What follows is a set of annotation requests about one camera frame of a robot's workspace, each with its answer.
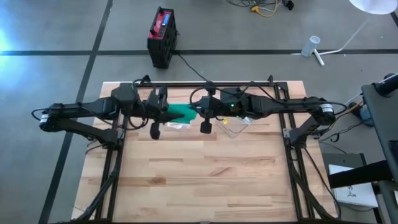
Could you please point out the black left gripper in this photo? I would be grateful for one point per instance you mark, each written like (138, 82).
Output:
(155, 132)

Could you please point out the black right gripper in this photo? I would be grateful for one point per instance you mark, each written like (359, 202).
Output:
(206, 127)

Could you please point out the clear plastic bag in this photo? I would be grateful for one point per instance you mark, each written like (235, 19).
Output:
(177, 125)
(242, 120)

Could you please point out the green elastic band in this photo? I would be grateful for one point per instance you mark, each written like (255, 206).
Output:
(180, 110)

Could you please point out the clear plastic bin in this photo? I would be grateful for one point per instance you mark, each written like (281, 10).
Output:
(231, 132)

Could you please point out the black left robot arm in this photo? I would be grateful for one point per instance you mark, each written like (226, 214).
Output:
(77, 109)

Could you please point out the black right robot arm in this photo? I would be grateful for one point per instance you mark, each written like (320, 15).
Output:
(280, 104)

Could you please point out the red and black battery box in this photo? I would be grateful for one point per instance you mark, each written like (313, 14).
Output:
(161, 37)

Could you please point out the person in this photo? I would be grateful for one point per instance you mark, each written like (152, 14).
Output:
(362, 113)

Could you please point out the white box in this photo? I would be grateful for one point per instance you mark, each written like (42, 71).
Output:
(351, 186)

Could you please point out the grey metal cart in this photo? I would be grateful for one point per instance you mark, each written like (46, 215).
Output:
(382, 124)

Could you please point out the white floor lamp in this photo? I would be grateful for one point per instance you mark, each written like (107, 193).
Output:
(373, 6)

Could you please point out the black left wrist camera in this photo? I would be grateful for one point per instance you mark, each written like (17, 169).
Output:
(154, 101)

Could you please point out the black aluminium table frame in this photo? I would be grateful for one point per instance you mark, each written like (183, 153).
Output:
(202, 84)

